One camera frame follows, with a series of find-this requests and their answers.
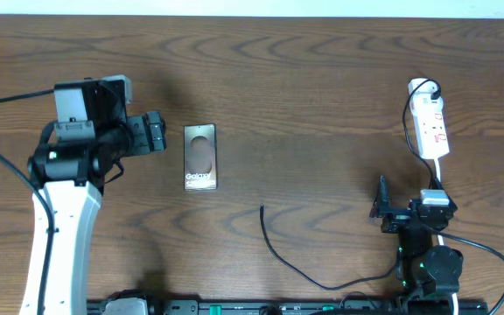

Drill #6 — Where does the white power strip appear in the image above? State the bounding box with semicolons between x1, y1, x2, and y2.
409;94;450;160

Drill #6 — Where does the black charging cable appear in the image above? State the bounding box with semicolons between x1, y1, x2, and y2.
258;78;443;291

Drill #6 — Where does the Samsung Galaxy smartphone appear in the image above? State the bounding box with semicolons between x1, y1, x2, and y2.
184;123;218;191

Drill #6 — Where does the white USB charger adapter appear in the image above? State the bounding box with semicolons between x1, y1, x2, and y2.
408;78;442;101

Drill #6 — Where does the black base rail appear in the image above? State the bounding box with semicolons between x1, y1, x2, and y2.
86;292;488;315

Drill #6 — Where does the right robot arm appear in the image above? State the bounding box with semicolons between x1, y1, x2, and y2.
369;177;464;314

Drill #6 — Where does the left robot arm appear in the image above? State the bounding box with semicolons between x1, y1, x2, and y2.
19;75;166;314

